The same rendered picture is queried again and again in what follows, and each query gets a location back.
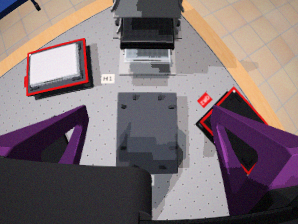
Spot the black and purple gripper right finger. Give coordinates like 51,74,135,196
210,105,298,216

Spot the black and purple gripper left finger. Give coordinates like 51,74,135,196
0,105,89,165

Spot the light grey microplate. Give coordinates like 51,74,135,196
30,43,80,87
124,49,171,64

